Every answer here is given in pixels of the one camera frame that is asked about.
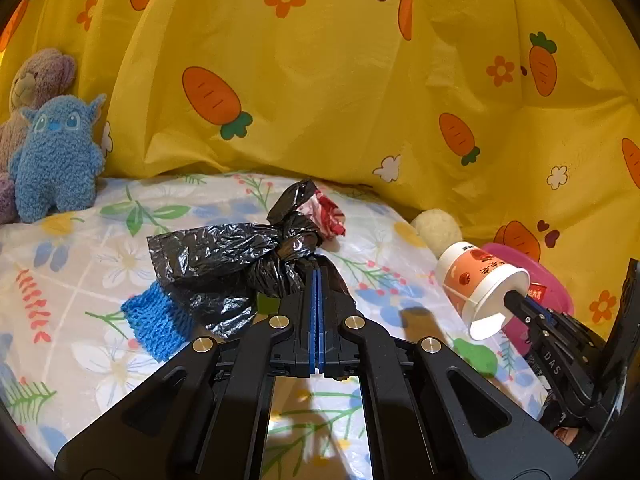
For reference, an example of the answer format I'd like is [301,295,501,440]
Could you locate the blue knitted cloth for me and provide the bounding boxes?
[120,282,193,363]

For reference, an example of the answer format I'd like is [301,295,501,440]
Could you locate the yellow carrot print curtain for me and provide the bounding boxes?
[0,0,640,326]

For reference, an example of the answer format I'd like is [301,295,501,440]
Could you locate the orange and white paper cup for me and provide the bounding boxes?
[434,241,531,341]

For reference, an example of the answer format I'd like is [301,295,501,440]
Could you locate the crumpled red and white wrapper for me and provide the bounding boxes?
[300,187,348,248]

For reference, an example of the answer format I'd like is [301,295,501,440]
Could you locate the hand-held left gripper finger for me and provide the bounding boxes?
[318,256,576,480]
[55,265,318,480]

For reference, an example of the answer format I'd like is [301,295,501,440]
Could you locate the black plastic bag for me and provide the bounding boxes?
[147,179,358,338]

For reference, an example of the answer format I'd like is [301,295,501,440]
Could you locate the floral plastic table cover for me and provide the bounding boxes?
[0,172,551,480]

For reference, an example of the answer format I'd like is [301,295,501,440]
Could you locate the blue plush monster toy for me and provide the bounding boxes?
[9,93,108,224]

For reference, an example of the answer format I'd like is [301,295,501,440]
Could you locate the beige plush ball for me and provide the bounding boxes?
[411,208,463,261]

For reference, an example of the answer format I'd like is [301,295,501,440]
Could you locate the pink plastic bucket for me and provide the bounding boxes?
[480,242,576,356]

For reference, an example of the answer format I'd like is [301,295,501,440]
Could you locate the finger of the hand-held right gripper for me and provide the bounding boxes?
[504,289,568,386]
[531,300,603,361]

